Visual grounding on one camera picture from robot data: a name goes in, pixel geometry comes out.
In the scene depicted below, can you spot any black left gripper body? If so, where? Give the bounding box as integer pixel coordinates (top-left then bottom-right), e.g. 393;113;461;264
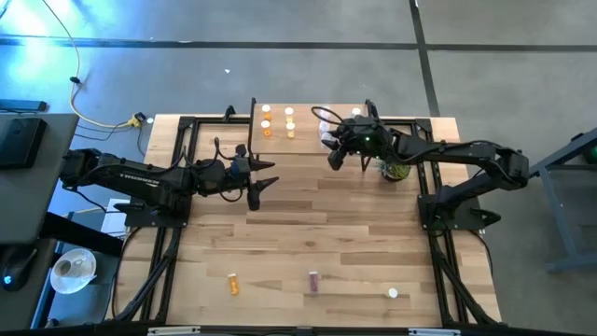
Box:
204;145;261;212

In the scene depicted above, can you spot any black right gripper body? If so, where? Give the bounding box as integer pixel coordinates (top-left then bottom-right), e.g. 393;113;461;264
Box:
327;119;365;172

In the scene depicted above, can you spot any potted green succulent plant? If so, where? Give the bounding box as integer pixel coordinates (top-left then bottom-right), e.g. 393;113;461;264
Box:
380;156;414;183

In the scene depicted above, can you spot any white paper sheet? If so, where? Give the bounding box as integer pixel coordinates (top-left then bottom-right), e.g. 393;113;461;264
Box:
100;198;132;237

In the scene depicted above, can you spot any black desk beam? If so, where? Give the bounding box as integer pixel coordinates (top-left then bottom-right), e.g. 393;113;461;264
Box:
40;211;125;258

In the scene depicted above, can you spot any grey desk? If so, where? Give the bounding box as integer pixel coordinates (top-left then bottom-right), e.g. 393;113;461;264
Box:
0;113;80;246

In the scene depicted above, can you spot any black box device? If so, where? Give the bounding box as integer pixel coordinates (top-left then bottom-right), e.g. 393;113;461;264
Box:
0;117;48;170

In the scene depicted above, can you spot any dark flat bar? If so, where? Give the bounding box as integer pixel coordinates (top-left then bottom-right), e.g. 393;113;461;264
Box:
0;98;49;113

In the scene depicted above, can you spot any grey metal stand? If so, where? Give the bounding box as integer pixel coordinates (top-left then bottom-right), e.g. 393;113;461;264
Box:
529;126;597;274

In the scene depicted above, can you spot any black computer mouse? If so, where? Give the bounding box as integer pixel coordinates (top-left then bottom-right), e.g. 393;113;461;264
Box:
0;246;38;294

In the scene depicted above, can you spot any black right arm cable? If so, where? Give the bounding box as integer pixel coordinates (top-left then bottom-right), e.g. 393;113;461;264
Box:
311;105;369;127

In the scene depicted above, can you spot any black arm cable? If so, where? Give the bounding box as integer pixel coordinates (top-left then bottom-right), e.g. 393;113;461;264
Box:
179;136;246;204
311;105;369;127

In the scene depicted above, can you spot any wooden shelf with black frame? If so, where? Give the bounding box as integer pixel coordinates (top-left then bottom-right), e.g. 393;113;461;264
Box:
246;96;381;173

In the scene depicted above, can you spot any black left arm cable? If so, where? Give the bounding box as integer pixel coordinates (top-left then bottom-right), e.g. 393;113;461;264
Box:
179;136;246;204

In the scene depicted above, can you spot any black metal table frame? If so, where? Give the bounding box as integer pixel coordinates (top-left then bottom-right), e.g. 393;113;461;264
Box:
105;113;504;328

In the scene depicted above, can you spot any thin black floor cable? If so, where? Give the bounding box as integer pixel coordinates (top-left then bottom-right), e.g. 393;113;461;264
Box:
74;121;146;158

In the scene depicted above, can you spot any silver bracket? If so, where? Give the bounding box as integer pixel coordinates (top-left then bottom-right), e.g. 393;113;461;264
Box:
147;326;201;336
408;328;462;336

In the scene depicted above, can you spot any yellow floor cable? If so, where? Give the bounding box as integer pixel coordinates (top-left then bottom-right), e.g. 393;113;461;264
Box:
41;0;134;130

